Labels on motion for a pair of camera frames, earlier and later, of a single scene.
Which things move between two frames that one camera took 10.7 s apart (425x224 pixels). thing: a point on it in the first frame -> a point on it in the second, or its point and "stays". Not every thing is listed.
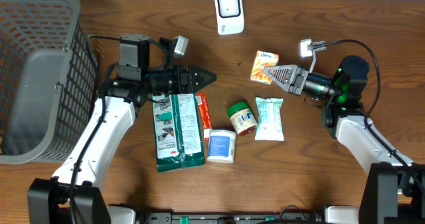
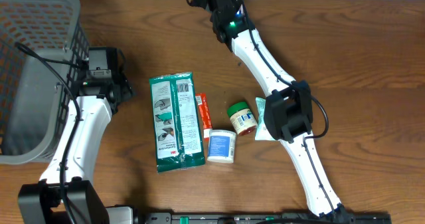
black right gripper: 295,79 -> 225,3
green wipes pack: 178,131 stays
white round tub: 221,145 stays
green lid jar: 242,117 stays
